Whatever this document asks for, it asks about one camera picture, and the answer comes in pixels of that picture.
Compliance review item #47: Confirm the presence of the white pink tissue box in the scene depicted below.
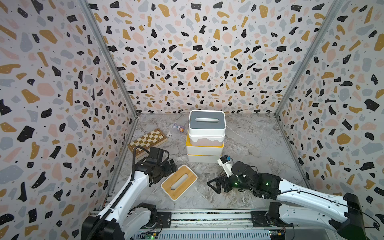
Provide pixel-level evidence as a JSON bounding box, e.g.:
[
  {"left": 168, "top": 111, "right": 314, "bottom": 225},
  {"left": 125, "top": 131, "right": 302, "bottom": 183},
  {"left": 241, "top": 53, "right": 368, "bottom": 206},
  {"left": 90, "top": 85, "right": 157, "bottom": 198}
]
[{"left": 188, "top": 132, "right": 226, "bottom": 147}]

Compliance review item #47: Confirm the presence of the grey lid tissue box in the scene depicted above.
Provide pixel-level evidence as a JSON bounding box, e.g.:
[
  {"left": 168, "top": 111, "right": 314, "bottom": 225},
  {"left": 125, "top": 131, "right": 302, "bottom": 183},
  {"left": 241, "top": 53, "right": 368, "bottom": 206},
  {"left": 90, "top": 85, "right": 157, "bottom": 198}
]
[{"left": 189, "top": 110, "right": 226, "bottom": 137}]

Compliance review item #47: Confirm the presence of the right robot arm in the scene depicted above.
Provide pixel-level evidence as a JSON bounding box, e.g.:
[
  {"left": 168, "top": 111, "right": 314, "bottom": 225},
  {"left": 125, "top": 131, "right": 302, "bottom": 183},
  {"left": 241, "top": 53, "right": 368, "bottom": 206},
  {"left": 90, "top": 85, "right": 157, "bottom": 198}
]
[{"left": 207, "top": 156, "right": 367, "bottom": 240}]

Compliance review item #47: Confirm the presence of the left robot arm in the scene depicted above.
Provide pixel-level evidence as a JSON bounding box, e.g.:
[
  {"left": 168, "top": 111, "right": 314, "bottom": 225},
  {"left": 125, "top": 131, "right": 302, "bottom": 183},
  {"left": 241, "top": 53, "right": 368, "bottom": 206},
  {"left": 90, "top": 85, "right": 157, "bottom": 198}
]
[{"left": 81, "top": 147, "right": 177, "bottom": 240}]

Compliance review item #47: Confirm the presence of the wooden chess board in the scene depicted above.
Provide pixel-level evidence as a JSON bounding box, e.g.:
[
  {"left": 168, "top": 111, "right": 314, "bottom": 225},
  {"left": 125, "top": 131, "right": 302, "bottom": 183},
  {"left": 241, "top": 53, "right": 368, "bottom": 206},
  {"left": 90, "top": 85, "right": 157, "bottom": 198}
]
[{"left": 129, "top": 128, "right": 168, "bottom": 154}]

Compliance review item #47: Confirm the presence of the left green circuit board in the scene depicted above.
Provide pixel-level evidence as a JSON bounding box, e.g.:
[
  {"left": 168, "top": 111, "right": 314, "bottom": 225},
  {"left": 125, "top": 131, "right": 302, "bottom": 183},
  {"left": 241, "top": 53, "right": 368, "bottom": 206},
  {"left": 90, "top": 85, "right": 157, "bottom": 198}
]
[{"left": 138, "top": 232, "right": 160, "bottom": 240}]

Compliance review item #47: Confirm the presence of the green circuit board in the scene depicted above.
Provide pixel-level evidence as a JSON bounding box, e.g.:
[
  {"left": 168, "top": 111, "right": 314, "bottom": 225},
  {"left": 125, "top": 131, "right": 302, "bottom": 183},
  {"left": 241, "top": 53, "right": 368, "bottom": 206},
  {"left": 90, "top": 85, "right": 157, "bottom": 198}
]
[
  {"left": 138, "top": 232, "right": 160, "bottom": 240},
  {"left": 269, "top": 230, "right": 286, "bottom": 240}
]

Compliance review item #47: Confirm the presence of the right green circuit board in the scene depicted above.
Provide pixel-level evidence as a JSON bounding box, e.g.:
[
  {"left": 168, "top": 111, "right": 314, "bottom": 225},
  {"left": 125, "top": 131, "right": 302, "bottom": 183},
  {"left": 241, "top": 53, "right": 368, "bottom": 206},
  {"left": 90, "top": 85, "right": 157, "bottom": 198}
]
[{"left": 269, "top": 230, "right": 286, "bottom": 240}]

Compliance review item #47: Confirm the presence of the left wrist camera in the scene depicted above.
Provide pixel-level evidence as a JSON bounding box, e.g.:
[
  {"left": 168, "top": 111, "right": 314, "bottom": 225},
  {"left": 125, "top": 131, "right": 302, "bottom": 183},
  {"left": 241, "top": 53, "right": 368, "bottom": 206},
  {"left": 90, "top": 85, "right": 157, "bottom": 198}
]
[{"left": 147, "top": 147, "right": 165, "bottom": 165}]

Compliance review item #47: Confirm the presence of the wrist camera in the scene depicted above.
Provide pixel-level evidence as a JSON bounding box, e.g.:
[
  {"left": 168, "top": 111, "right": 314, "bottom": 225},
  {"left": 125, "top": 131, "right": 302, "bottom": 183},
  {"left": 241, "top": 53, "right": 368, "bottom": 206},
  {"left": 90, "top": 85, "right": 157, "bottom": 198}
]
[
  {"left": 147, "top": 147, "right": 165, "bottom": 165},
  {"left": 218, "top": 155, "right": 233, "bottom": 178}
]

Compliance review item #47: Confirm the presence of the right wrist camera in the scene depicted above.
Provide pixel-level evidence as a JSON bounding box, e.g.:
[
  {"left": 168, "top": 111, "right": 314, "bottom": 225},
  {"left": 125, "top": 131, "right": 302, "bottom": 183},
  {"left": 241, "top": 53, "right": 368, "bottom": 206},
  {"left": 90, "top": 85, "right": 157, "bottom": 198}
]
[{"left": 218, "top": 155, "right": 233, "bottom": 178}]

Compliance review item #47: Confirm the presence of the left black corrugated cable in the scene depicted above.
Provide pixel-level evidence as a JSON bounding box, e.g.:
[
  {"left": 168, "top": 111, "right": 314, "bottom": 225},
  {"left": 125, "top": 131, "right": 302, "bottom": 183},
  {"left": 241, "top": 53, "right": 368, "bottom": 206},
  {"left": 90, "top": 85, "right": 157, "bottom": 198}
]
[{"left": 85, "top": 146, "right": 151, "bottom": 240}]

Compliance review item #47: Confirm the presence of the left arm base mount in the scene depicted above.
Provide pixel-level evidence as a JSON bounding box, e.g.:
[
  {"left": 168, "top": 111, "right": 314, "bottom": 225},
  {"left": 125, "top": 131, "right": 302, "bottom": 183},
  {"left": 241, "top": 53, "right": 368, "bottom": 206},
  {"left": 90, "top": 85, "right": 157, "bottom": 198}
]
[{"left": 139, "top": 212, "right": 172, "bottom": 231}]

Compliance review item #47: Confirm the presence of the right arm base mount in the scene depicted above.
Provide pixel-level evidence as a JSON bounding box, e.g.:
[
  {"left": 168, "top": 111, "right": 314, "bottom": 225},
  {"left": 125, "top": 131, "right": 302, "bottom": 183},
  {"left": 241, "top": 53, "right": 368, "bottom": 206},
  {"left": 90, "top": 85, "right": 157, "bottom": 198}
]
[{"left": 251, "top": 211, "right": 294, "bottom": 228}]

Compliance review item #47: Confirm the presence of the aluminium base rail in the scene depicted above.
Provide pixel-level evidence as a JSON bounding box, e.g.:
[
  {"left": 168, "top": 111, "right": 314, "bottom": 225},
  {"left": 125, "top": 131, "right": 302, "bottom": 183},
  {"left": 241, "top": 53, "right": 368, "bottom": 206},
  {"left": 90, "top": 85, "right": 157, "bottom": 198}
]
[{"left": 132, "top": 209, "right": 339, "bottom": 240}]

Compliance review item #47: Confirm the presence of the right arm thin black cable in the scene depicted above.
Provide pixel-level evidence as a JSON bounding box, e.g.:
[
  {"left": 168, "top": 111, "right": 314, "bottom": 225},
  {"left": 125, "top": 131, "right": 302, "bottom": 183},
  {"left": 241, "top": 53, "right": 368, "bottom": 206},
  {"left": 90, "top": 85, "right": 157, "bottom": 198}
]
[{"left": 278, "top": 188, "right": 380, "bottom": 230}]

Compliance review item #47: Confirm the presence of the left aluminium corner post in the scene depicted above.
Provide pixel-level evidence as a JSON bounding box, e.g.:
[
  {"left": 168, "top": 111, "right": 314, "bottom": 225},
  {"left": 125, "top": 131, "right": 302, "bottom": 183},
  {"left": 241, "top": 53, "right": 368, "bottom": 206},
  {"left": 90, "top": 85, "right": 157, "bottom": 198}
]
[{"left": 78, "top": 0, "right": 138, "bottom": 120}]

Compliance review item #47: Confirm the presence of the aluminium corner post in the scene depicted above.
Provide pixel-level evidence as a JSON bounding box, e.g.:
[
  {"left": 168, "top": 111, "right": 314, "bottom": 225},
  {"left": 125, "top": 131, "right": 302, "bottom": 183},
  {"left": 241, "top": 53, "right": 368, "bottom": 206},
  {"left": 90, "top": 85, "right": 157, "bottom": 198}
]
[
  {"left": 274, "top": 0, "right": 343, "bottom": 119},
  {"left": 78, "top": 0, "right": 138, "bottom": 120}
]

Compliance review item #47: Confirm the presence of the right aluminium corner post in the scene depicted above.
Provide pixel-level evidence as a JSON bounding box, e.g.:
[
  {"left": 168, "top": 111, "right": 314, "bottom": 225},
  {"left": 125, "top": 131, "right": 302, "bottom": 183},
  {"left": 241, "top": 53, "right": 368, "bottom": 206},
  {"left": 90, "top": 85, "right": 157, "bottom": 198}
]
[{"left": 274, "top": 0, "right": 343, "bottom": 119}]

